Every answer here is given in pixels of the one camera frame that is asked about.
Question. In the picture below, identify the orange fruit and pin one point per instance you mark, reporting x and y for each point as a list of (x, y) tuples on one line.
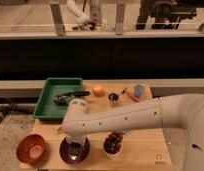
[(98, 91)]

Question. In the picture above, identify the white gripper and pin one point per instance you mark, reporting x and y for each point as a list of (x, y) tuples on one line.
[(80, 139)]

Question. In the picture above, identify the background dark red bowl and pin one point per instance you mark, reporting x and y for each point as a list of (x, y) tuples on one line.
[(92, 26)]

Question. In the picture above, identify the black handled ladle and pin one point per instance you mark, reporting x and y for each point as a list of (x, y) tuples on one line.
[(65, 98)]

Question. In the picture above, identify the orange-brown bowl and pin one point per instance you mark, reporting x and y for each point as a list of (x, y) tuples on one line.
[(31, 148)]

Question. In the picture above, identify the black machine in background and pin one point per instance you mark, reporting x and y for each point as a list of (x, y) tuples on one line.
[(167, 13)]

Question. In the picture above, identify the green plastic tray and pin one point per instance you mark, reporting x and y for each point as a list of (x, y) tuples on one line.
[(46, 108)]

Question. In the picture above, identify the blue cup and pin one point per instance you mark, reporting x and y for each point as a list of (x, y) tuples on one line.
[(138, 90)]

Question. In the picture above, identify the dark eraser block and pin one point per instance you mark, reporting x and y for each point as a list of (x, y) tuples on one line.
[(74, 149)]

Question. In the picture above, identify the right metal post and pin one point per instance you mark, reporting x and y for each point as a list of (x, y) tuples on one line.
[(120, 12)]

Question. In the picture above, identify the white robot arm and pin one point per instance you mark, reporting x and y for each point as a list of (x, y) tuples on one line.
[(185, 111)]

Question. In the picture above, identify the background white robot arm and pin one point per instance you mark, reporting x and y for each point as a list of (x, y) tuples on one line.
[(81, 17)]

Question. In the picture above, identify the small cup with dark contents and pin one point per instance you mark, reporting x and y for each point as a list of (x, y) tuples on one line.
[(113, 99)]

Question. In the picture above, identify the metal post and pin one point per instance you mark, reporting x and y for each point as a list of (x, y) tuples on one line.
[(57, 19), (120, 12)]

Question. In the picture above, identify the left metal post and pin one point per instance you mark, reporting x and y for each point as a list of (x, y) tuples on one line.
[(57, 19)]

